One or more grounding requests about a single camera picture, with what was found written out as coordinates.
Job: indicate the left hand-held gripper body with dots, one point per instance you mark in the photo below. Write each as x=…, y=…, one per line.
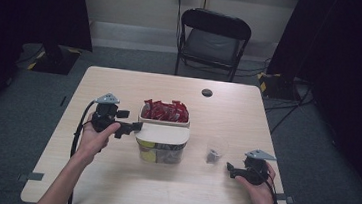
x=104, y=116

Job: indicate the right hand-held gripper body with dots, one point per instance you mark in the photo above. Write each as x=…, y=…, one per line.
x=256, y=171

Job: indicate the grey sachet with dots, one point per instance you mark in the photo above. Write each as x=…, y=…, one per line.
x=213, y=156
x=168, y=156

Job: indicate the clear plastic storage container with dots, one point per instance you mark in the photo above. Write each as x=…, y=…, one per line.
x=160, y=153

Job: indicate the person's right hand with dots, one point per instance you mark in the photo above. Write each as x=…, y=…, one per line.
x=264, y=193

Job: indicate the person's left hand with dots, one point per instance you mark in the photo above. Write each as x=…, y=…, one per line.
x=93, y=143

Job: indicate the yellow sachet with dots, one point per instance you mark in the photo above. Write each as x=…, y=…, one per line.
x=146, y=152

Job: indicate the pile of red sachets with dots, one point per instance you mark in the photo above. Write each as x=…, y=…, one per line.
x=165, y=111

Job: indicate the grey tape strip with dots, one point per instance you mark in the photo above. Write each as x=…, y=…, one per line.
x=287, y=198
x=31, y=177

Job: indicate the black stand base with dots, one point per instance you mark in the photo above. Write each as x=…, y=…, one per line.
x=55, y=61
x=276, y=86

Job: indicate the black folding chair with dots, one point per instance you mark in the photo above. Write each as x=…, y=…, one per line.
x=213, y=45

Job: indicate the black curtain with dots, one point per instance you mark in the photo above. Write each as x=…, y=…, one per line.
x=16, y=16
x=350, y=64

